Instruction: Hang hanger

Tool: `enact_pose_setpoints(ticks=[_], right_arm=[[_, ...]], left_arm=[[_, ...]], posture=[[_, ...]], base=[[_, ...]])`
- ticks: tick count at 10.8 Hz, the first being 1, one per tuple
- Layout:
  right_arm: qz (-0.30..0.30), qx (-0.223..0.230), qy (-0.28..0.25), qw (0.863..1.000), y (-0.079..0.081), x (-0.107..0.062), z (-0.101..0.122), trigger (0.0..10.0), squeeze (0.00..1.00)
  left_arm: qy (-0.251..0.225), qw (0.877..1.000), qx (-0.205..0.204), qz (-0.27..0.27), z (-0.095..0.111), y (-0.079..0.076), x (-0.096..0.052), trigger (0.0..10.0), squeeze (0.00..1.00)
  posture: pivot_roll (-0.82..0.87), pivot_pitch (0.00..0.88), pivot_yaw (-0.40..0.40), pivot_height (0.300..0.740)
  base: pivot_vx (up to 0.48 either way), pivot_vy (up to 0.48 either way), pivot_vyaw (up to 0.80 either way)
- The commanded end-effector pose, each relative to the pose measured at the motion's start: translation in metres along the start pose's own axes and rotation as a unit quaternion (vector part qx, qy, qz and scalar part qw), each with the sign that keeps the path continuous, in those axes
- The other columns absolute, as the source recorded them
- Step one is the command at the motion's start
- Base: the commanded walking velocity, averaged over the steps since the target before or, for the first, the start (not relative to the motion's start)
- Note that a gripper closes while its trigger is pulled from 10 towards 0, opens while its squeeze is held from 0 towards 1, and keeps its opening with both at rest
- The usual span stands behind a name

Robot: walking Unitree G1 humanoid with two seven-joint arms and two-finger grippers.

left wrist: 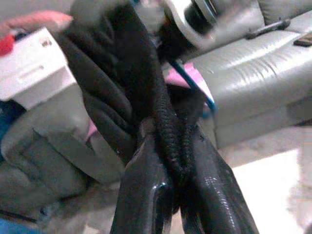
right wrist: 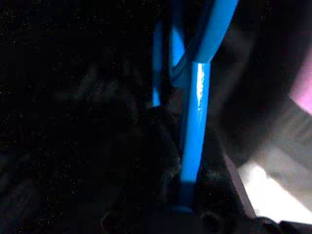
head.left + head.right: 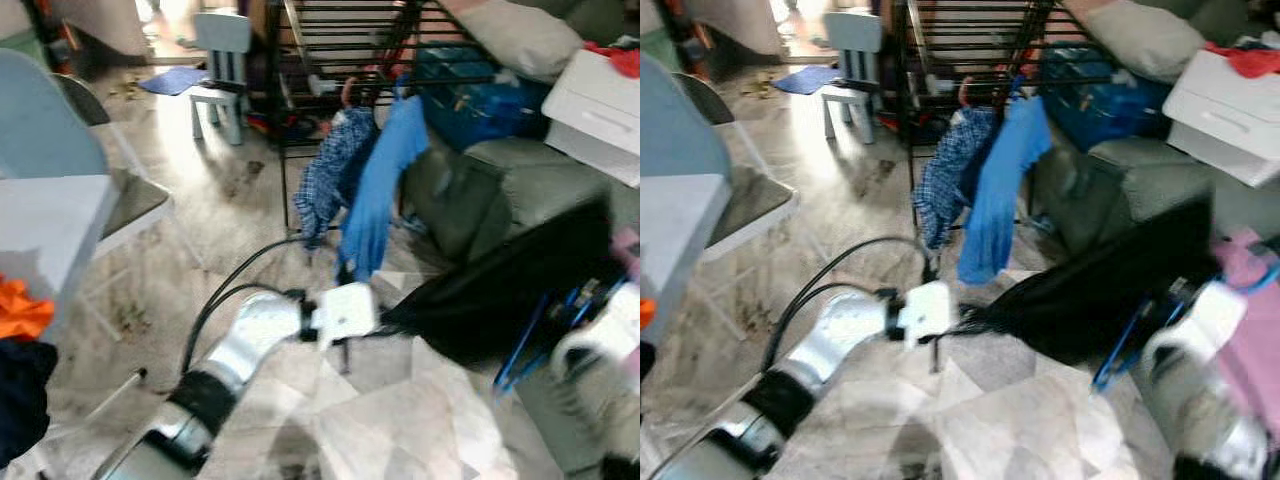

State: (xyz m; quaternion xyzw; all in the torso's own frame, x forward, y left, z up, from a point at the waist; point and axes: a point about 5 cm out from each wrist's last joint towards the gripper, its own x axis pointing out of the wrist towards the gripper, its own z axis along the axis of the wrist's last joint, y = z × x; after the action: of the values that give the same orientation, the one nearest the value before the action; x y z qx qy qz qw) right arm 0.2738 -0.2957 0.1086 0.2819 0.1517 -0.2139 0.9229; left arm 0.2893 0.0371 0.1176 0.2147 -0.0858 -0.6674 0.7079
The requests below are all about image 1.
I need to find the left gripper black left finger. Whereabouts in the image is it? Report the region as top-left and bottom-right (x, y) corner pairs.
(109, 118), (174, 234)

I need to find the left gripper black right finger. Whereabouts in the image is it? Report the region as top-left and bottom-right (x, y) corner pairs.
(179, 121), (259, 234)

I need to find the blue plastic hanger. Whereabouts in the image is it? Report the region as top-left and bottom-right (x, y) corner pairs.
(170, 60), (217, 114)

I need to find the black garment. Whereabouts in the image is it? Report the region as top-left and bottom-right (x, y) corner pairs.
(51, 0), (210, 214)

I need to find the grey leather sofa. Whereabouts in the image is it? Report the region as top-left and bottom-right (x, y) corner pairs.
(0, 0), (312, 217)

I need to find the blue storage box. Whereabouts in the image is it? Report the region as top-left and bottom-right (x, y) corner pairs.
(0, 100), (26, 161)

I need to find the salmon pink cushion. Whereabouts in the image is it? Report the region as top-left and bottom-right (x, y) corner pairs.
(0, 10), (74, 35)

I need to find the red cloth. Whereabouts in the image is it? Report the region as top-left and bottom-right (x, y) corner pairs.
(0, 34), (17, 57)

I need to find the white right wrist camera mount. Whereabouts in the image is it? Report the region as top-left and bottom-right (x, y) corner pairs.
(163, 0), (215, 48)

